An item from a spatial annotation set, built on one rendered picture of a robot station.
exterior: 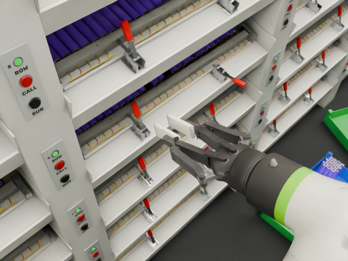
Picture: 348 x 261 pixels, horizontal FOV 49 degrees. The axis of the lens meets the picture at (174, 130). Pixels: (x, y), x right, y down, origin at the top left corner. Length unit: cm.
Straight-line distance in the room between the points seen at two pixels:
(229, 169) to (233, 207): 102
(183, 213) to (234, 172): 84
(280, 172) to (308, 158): 129
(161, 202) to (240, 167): 64
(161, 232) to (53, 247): 52
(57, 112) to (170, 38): 28
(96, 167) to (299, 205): 44
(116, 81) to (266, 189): 32
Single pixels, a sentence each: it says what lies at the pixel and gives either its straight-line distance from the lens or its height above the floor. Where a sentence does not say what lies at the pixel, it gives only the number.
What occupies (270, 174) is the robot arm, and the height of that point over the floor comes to 96.
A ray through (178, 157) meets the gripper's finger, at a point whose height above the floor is 89.
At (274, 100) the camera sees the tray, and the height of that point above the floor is 36.
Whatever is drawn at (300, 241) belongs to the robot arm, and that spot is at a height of 94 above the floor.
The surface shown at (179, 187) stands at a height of 36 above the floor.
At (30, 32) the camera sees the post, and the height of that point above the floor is 113.
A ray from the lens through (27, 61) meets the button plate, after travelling 55.
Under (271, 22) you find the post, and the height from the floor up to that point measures 84.
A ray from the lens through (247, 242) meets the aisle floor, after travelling 159.
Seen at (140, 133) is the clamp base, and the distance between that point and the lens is 85.
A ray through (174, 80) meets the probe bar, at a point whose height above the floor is 80.
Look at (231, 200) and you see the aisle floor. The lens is 166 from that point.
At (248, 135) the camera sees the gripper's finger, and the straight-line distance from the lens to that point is 69.
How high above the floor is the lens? 143
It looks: 50 degrees down
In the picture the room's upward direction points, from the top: straight up
